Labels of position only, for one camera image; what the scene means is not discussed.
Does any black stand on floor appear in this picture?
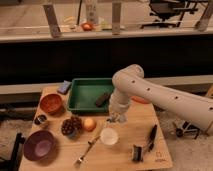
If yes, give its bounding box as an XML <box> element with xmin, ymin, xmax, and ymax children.
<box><xmin>175</xmin><ymin>121</ymin><xmax>200</xmax><ymax>138</ymax></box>

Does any orange carrot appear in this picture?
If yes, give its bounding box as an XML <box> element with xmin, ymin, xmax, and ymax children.
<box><xmin>131</xmin><ymin>96</ymin><xmax>150</xmax><ymax>104</ymax></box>

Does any blue sponge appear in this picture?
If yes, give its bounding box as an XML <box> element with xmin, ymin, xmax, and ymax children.
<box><xmin>57</xmin><ymin>81</ymin><xmax>71</xmax><ymax>95</ymax></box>

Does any black office chair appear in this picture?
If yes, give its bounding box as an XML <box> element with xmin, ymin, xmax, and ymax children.
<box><xmin>141</xmin><ymin>0</ymin><xmax>209</xmax><ymax>29</ymax></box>

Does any red apple on shelf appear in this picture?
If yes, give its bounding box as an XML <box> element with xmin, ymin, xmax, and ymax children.
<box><xmin>81</xmin><ymin>22</ymin><xmax>93</xmax><ymax>31</ymax></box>

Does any dark grape bunch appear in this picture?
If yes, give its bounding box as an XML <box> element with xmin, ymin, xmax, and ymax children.
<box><xmin>61</xmin><ymin>116</ymin><xmax>82</xmax><ymax>137</ymax></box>

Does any orange bowl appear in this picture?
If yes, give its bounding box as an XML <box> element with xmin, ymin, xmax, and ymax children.
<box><xmin>39</xmin><ymin>94</ymin><xmax>63</xmax><ymax>115</ymax></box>

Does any dark brown block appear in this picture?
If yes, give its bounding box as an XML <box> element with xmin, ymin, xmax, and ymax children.
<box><xmin>95</xmin><ymin>93</ymin><xmax>111</xmax><ymax>107</ymax></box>

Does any grey towel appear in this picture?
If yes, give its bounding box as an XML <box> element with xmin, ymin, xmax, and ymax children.
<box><xmin>107</xmin><ymin>113</ymin><xmax>127</xmax><ymax>123</ymax></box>

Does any green plastic tray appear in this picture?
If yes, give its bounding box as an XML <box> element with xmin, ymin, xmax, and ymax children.
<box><xmin>67</xmin><ymin>78</ymin><xmax>114</xmax><ymax>115</ymax></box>

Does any purple bowl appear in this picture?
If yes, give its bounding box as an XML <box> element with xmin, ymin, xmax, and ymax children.
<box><xmin>23</xmin><ymin>130</ymin><xmax>55</xmax><ymax>161</ymax></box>

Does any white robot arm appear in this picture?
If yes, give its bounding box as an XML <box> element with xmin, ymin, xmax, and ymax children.
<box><xmin>109</xmin><ymin>64</ymin><xmax>213</xmax><ymax>135</ymax></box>

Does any orange peach fruit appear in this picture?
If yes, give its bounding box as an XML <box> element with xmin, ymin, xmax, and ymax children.
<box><xmin>83</xmin><ymin>118</ymin><xmax>97</xmax><ymax>132</ymax></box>

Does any small dark tin can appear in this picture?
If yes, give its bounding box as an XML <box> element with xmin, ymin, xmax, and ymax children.
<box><xmin>34</xmin><ymin>114</ymin><xmax>48</xmax><ymax>129</ymax></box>

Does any white paper cup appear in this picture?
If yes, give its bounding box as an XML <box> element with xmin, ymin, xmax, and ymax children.
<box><xmin>100</xmin><ymin>128</ymin><xmax>118</xmax><ymax>146</ymax></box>

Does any black chair frame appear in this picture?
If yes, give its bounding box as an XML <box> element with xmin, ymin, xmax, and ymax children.
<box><xmin>0</xmin><ymin>133</ymin><xmax>25</xmax><ymax>171</ymax></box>

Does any black marker pen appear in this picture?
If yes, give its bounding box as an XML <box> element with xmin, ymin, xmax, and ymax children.
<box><xmin>148</xmin><ymin>124</ymin><xmax>157</xmax><ymax>151</ymax></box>

